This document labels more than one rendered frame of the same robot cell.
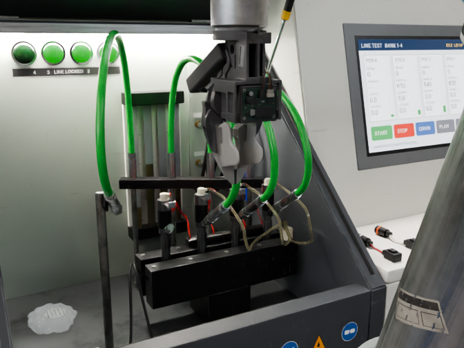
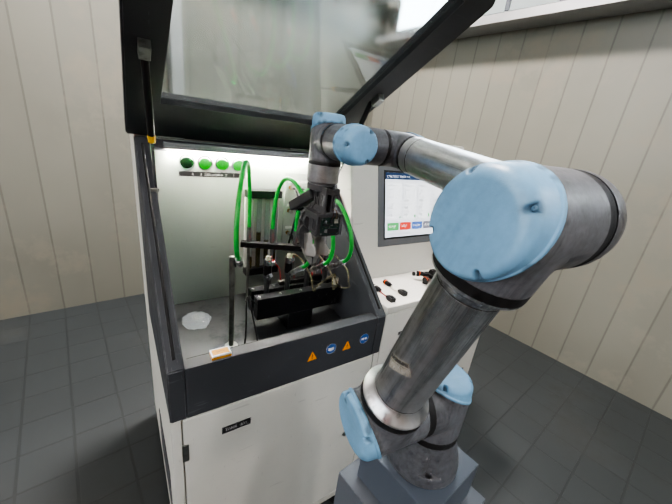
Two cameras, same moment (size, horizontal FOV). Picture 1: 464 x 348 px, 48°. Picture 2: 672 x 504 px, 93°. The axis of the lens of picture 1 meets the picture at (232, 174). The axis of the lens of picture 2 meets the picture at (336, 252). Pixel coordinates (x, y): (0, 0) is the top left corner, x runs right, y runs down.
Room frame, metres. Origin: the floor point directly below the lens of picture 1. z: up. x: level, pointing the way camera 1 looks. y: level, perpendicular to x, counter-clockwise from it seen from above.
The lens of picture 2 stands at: (-0.05, 0.04, 1.53)
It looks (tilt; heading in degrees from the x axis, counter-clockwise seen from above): 20 degrees down; 353
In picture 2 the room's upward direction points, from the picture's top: 7 degrees clockwise
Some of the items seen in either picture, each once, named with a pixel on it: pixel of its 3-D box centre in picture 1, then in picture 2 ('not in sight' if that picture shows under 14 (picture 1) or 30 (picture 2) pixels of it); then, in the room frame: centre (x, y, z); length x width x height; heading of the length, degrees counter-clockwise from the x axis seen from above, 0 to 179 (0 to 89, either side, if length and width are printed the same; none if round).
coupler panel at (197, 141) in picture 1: (214, 121); (298, 209); (1.33, 0.04, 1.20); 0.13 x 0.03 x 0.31; 118
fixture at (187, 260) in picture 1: (219, 279); (295, 303); (1.04, 0.03, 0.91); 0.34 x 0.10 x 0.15; 118
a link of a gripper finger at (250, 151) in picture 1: (250, 153); (321, 249); (0.72, -0.03, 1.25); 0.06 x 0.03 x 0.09; 28
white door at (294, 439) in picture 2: not in sight; (285, 458); (0.76, 0.02, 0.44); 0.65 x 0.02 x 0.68; 118
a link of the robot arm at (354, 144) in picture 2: not in sight; (355, 144); (0.63, -0.06, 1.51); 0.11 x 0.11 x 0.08; 22
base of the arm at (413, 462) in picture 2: not in sight; (425, 437); (0.43, -0.27, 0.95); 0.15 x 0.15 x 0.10
